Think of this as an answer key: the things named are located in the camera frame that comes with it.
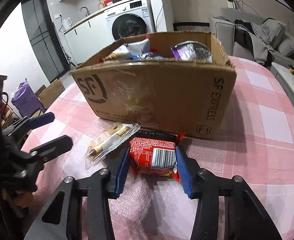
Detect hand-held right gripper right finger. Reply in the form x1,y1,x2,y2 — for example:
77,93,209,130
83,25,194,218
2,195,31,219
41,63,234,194
174,145,282,240

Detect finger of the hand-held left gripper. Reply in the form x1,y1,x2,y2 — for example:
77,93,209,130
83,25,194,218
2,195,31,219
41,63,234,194
2,112,55,140
19,135,74,165

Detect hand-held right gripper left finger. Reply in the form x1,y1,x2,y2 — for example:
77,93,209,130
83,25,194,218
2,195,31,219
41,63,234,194
24,144,130,240

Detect small red snack packet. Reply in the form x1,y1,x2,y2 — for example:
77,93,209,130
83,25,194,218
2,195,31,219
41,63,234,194
129,133,185,182

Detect clear biscuit packet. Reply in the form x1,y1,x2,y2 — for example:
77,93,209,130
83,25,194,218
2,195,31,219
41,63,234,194
85,122,141,167

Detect large cardboard box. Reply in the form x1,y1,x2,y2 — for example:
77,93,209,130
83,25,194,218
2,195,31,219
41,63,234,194
71,31,237,139

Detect white stick snack bag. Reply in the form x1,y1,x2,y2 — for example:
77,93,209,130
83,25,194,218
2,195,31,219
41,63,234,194
102,52,131,61

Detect blue cookie packet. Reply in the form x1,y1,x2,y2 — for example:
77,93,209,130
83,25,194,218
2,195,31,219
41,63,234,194
131,52,162,60

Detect white and red chip bag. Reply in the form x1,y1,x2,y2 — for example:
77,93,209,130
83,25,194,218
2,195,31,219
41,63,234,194
123,34,151,57

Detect silver and purple snack bag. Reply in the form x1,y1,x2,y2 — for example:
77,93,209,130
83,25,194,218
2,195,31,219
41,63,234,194
171,41,212,63

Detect person's left hand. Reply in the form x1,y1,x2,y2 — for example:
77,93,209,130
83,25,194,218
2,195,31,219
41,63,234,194
0,186,29,209

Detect purple plastic bag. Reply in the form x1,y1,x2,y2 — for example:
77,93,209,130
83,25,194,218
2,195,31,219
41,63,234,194
11,79,41,117

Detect small cardboard box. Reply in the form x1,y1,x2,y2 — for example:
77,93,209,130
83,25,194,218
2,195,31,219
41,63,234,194
38,79,65,109

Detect dark glass door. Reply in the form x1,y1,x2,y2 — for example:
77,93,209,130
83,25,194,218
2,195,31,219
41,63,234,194
21,0,70,83

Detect pink checked tablecloth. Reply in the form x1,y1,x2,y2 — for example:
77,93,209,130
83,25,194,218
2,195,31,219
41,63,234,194
21,55,294,240

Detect white counter cabinet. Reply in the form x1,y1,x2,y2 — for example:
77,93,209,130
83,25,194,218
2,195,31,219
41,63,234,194
63,10,115,68

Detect white kettle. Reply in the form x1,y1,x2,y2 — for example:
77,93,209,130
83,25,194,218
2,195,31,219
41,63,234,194
61,18,72,31

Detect white washing machine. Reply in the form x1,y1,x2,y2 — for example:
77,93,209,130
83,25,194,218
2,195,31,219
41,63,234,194
104,0,156,43

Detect grey coffee table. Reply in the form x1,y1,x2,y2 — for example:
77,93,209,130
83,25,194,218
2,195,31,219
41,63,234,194
271,62,294,120

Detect striped floor mat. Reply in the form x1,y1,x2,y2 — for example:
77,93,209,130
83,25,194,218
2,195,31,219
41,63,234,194
173,22,210,33

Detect dark clothes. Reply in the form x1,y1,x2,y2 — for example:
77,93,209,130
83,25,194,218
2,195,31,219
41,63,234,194
233,20,274,65

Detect grey sofa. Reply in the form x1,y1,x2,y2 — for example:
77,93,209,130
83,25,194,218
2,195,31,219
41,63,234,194
209,7,294,68

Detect grey cushion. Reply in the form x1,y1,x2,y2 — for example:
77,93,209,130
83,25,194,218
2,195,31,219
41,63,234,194
252,19,286,48

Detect grey pillow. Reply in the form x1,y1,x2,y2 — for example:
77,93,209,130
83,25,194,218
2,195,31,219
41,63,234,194
274,34,294,55

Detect white power strip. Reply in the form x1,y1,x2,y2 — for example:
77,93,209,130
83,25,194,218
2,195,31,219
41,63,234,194
224,0,240,9

